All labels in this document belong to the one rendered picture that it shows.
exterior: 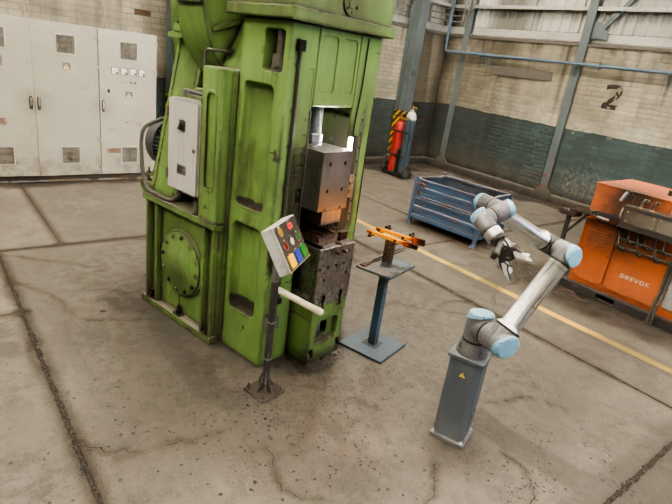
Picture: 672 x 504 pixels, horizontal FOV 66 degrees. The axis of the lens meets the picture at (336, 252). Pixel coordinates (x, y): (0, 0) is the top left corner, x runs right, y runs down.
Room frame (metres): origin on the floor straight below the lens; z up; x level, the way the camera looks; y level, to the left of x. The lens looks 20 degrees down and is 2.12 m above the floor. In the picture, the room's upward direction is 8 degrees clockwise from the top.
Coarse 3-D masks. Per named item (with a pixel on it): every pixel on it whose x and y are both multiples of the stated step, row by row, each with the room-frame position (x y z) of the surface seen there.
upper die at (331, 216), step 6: (306, 210) 3.38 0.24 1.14; (330, 210) 3.36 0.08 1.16; (336, 210) 3.41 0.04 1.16; (300, 216) 3.41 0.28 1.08; (306, 216) 3.38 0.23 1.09; (312, 216) 3.34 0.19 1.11; (318, 216) 3.31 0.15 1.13; (324, 216) 3.32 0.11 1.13; (330, 216) 3.37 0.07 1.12; (336, 216) 3.42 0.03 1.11; (318, 222) 3.31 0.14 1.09; (324, 222) 3.32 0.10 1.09; (330, 222) 3.38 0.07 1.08
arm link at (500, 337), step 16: (560, 240) 2.74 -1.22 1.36; (560, 256) 2.65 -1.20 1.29; (576, 256) 2.64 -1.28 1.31; (544, 272) 2.64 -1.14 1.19; (560, 272) 2.62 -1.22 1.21; (528, 288) 2.63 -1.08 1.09; (544, 288) 2.59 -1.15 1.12; (528, 304) 2.57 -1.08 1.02; (496, 320) 2.60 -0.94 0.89; (512, 320) 2.55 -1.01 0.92; (480, 336) 2.58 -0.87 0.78; (496, 336) 2.51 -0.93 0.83; (512, 336) 2.49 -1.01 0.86; (496, 352) 2.47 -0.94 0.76; (512, 352) 2.50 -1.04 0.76
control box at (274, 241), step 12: (288, 216) 3.01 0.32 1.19; (276, 228) 2.75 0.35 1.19; (288, 228) 2.89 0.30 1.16; (264, 240) 2.72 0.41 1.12; (276, 240) 2.70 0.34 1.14; (288, 240) 2.82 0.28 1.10; (300, 240) 2.97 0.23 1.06; (276, 252) 2.70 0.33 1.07; (288, 252) 2.76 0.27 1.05; (276, 264) 2.70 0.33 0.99; (288, 264) 2.69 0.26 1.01; (300, 264) 2.83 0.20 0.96
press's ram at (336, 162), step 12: (324, 144) 3.58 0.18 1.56; (312, 156) 3.32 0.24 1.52; (324, 156) 3.26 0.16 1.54; (336, 156) 3.35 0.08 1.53; (348, 156) 3.45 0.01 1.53; (312, 168) 3.31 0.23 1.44; (324, 168) 3.27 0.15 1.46; (336, 168) 3.37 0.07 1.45; (348, 168) 3.47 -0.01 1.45; (312, 180) 3.30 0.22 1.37; (324, 180) 3.28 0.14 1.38; (336, 180) 3.38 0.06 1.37; (348, 180) 3.48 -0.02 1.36; (312, 192) 3.29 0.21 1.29; (324, 192) 3.29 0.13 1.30; (336, 192) 3.39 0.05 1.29; (312, 204) 3.29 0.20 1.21; (324, 204) 3.31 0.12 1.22; (336, 204) 3.41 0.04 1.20
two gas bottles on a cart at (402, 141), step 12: (408, 120) 10.67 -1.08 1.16; (396, 132) 10.85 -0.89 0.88; (408, 132) 10.66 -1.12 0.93; (396, 144) 10.83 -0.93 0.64; (408, 144) 10.66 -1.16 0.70; (396, 156) 10.76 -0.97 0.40; (408, 156) 10.68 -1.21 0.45; (384, 168) 10.98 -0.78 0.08; (396, 168) 10.80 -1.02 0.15; (408, 168) 10.61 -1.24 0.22
